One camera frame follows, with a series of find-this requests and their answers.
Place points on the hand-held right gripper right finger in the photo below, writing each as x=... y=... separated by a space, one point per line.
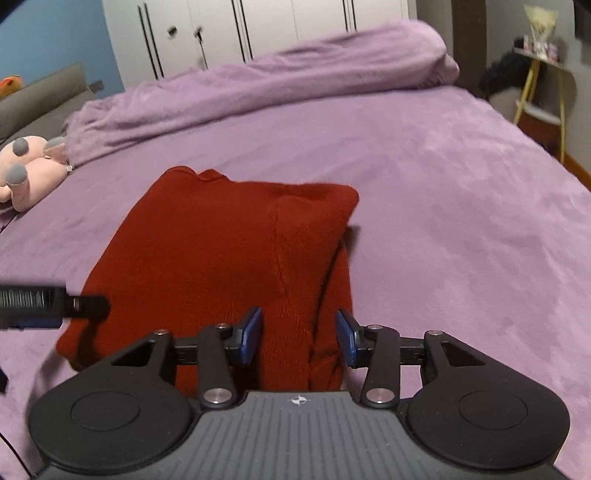
x=345 y=339

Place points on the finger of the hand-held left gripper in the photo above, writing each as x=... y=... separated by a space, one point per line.
x=51 y=304

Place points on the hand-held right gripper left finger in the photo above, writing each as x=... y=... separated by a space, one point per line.
x=250 y=337

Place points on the red knit sweater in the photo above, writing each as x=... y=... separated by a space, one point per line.
x=217 y=258

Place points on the pink plush toy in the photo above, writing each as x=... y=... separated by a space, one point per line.
x=25 y=173

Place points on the purple bed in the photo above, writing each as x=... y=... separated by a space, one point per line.
x=461 y=221

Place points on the grey padded headboard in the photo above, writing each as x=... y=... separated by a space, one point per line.
x=37 y=99

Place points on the orange plush toy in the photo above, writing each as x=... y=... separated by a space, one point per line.
x=9 y=85

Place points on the purple fleece blanket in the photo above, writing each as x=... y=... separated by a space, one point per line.
x=258 y=87

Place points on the white wardrobe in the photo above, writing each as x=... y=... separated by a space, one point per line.
x=258 y=32

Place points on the yellow-legged side table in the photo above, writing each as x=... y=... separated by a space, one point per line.
x=545 y=106

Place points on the dark cloth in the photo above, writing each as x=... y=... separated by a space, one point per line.
x=503 y=76

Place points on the brown wooden door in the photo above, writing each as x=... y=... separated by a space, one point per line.
x=468 y=44

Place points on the cream wrapped bouquet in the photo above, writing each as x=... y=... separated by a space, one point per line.
x=540 y=30

